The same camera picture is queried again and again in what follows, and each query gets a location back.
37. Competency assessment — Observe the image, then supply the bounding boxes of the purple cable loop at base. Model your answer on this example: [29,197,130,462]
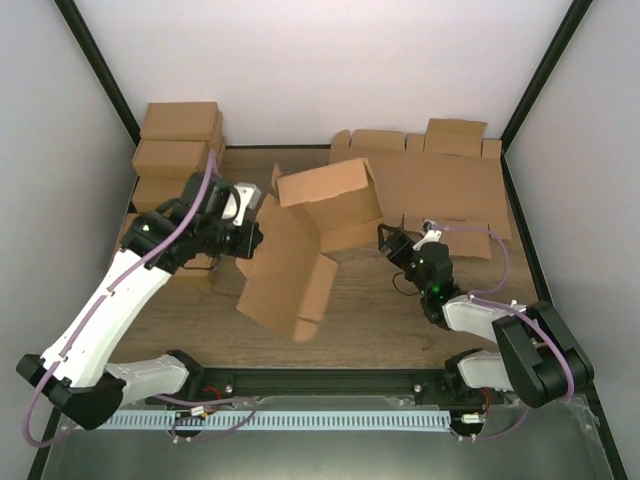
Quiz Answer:
[159,390,262,446]

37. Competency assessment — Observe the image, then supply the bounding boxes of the light blue slotted cable duct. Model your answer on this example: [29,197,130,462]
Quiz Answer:
[101,410,451,432]

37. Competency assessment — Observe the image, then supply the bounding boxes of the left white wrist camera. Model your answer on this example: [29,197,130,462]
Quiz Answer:
[222,182,262,226]

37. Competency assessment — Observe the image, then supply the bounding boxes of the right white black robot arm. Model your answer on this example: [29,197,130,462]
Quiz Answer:
[377,221,595,408]

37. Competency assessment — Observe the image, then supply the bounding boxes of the right black corner post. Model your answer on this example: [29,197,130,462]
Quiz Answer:
[500,0,596,151]

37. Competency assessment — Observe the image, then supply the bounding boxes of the stack of flat cardboard blanks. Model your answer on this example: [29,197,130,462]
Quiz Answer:
[329,119,512,259]

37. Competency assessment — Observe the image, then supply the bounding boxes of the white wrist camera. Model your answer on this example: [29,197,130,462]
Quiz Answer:
[413,219,442,251]
[222,182,262,226]

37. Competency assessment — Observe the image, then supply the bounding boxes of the black corner post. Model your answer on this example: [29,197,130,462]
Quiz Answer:
[54,0,141,145]
[500,0,596,151]

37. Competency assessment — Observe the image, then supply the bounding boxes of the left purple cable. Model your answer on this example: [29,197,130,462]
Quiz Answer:
[24,149,219,448]

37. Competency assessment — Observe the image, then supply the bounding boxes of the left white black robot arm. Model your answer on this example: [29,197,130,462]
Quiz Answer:
[16,173,262,430]

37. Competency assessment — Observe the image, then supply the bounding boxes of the left black corner post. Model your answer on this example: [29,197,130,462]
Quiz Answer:
[54,0,141,145]

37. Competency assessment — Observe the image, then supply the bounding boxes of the black aluminium frame rail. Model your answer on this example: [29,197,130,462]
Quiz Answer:
[169,368,444,402]

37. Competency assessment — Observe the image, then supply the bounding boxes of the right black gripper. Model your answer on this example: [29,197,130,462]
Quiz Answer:
[379,224,430,296]

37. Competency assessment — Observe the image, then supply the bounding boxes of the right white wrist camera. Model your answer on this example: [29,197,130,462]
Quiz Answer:
[413,219,442,251]

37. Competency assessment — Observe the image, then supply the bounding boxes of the large front folded cardboard box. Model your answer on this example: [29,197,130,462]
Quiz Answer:
[107,213,217,285]

